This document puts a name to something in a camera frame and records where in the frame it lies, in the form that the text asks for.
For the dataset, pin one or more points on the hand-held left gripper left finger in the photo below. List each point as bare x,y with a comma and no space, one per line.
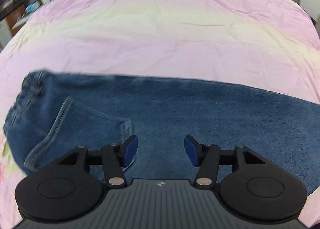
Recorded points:
131,149

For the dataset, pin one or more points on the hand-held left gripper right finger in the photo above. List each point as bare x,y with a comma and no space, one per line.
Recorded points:
191,149

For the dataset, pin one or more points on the blue denim pants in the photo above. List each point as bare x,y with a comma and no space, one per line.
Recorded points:
175,109

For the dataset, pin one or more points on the pink bed sheet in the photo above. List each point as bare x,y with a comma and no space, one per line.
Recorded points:
160,31

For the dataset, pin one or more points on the cluttered wooden shelf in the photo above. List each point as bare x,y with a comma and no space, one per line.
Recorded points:
13,3

